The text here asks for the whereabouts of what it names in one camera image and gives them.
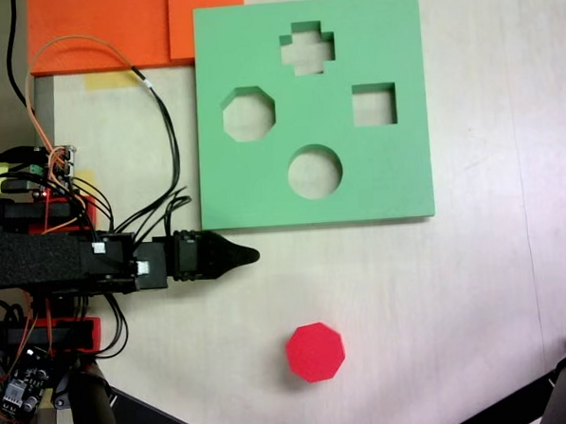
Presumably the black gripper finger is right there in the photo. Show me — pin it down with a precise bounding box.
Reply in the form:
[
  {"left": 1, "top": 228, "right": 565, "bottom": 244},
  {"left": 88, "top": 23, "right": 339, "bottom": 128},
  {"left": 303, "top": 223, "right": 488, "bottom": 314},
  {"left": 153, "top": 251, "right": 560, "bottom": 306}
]
[{"left": 202, "top": 229, "right": 263, "bottom": 279}]

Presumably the red octagonal pillar block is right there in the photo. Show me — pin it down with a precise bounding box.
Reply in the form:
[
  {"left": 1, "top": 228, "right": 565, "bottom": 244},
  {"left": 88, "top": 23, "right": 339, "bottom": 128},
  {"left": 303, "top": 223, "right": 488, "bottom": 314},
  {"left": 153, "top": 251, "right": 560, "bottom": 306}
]
[{"left": 283, "top": 320, "right": 349, "bottom": 386}]

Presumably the large orange foam block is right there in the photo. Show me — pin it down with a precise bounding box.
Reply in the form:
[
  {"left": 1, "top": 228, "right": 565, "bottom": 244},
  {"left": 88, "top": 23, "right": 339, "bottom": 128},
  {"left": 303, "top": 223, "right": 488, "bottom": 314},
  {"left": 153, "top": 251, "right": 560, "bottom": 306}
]
[{"left": 24, "top": 0, "right": 196, "bottom": 77}]

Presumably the red and black table clamp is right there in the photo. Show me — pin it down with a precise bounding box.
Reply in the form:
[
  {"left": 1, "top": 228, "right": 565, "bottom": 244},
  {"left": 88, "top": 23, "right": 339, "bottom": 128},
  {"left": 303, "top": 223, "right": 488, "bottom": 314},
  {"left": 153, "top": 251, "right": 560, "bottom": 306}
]
[
  {"left": 0, "top": 193, "right": 99, "bottom": 237},
  {"left": 6, "top": 315, "right": 104, "bottom": 359}
]

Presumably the small yellow tape piece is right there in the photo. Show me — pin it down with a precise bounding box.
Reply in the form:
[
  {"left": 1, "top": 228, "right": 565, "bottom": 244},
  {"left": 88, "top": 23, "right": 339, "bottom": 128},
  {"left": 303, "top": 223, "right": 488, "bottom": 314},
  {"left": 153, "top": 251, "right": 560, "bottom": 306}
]
[{"left": 73, "top": 169, "right": 98, "bottom": 192}]

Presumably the green shape sorting board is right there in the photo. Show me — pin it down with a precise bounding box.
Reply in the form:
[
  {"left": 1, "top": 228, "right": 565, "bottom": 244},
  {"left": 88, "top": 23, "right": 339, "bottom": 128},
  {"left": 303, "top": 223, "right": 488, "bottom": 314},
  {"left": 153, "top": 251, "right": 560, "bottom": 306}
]
[{"left": 189, "top": 0, "right": 437, "bottom": 234}]

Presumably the yellow tape strip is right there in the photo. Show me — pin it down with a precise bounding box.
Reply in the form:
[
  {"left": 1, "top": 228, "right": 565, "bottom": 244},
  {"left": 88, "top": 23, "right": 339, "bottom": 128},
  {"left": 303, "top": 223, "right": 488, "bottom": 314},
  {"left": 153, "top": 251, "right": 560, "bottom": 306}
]
[{"left": 83, "top": 70, "right": 137, "bottom": 91}]

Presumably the black power circuit board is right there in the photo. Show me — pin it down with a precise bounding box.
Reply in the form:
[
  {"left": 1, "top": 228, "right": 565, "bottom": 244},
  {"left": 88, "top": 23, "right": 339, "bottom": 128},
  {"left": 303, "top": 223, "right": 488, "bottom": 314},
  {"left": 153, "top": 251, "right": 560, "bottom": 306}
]
[{"left": 0, "top": 344, "right": 56, "bottom": 418}]

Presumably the black servo cable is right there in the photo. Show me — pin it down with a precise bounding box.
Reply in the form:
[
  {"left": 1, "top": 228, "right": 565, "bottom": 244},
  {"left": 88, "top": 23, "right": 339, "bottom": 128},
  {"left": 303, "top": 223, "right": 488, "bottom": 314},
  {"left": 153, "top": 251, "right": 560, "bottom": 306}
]
[
  {"left": 110, "top": 186, "right": 194, "bottom": 246},
  {"left": 95, "top": 290, "right": 130, "bottom": 359}
]

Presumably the black cable with white label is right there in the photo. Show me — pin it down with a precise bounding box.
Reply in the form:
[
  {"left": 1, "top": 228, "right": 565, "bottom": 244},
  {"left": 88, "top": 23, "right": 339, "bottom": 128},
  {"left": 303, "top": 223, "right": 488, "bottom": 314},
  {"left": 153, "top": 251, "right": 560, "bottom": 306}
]
[{"left": 130, "top": 60, "right": 185, "bottom": 202}]

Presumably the controller circuit board with wires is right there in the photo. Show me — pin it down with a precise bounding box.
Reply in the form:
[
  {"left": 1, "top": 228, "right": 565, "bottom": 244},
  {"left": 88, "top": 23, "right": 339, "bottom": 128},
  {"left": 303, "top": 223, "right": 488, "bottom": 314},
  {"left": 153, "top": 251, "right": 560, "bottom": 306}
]
[{"left": 27, "top": 143, "right": 82, "bottom": 197}]

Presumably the black usb cable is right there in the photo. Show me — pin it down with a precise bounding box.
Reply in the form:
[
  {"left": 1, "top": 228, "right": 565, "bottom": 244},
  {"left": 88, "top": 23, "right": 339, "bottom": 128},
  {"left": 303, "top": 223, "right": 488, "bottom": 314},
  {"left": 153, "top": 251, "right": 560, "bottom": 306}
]
[{"left": 0, "top": 145, "right": 40, "bottom": 167}]

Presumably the thin orange wire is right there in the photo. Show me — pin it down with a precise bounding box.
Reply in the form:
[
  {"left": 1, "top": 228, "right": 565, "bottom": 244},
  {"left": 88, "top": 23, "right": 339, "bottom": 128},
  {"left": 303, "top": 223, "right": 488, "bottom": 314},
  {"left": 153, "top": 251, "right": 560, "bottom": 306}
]
[{"left": 22, "top": 30, "right": 143, "bottom": 165}]

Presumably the thick black cable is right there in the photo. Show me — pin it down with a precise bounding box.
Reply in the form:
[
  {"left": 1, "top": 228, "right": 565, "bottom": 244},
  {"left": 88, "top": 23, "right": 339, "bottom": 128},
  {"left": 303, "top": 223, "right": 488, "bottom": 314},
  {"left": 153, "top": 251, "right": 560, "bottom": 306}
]
[{"left": 4, "top": 0, "right": 29, "bottom": 107}]

